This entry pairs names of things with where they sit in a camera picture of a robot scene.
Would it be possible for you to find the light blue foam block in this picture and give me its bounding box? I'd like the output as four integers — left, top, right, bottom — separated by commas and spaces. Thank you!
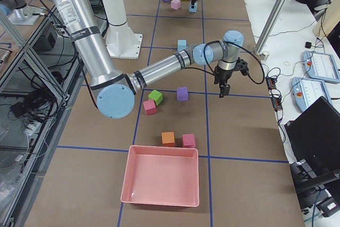
177, 39, 187, 52
189, 3, 198, 13

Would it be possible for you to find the light pink foam block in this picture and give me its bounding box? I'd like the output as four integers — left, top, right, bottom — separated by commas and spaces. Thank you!
171, 0, 181, 10

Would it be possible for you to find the purple block right side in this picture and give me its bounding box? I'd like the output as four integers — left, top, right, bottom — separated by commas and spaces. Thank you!
176, 87, 189, 102

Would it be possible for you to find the magenta block near pink bin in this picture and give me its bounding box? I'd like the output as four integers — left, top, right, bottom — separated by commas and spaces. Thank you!
182, 134, 196, 148

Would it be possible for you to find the green foam block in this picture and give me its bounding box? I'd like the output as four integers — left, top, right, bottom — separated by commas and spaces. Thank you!
148, 90, 163, 106

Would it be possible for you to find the orange block near pink bin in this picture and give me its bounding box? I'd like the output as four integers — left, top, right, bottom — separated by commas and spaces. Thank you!
161, 131, 175, 147

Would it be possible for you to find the red-pink foam block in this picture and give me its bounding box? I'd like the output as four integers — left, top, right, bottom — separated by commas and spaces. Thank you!
143, 99, 157, 115

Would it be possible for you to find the lower teach pendant tablet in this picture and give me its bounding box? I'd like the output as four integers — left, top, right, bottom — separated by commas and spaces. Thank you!
291, 77, 332, 112

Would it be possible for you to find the teach pendant tablet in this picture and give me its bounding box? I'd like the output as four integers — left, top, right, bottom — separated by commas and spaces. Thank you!
291, 77, 332, 112
302, 51, 339, 83

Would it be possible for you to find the black laptop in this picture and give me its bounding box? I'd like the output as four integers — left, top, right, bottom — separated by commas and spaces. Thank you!
285, 96, 339, 170

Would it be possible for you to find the upper teach pendant tablet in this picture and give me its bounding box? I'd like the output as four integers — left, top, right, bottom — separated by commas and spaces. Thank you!
302, 51, 339, 83

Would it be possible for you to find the pink tray bin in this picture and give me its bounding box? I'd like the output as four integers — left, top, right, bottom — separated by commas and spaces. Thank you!
121, 145, 200, 207

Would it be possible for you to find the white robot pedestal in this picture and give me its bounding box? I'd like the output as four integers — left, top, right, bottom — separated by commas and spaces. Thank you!
102, 0, 143, 60

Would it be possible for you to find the aluminium frame post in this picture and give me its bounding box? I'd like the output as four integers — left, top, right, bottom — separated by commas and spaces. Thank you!
254, 0, 286, 55

